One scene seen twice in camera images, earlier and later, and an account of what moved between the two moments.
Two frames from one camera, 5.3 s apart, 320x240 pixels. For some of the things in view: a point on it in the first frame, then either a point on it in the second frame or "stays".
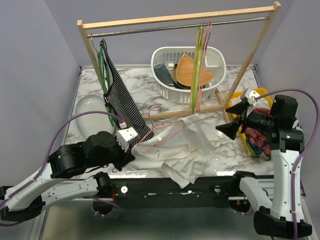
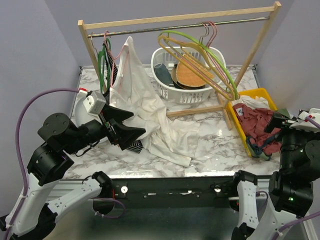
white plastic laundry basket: [173, 69] stays
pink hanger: [205, 38] -> [216, 62]
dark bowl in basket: [177, 84] stays
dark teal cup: [162, 73] stays
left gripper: [126, 158] -> [115, 116]
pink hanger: [153, 127] -> [113, 58]
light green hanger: [197, 67] -> [236, 92]
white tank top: [179, 149] -> [134, 87]
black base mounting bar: [160, 193] stays
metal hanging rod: [175, 28] stays
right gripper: [230, 128] -> [278, 119]
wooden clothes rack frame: [83, 24] stays
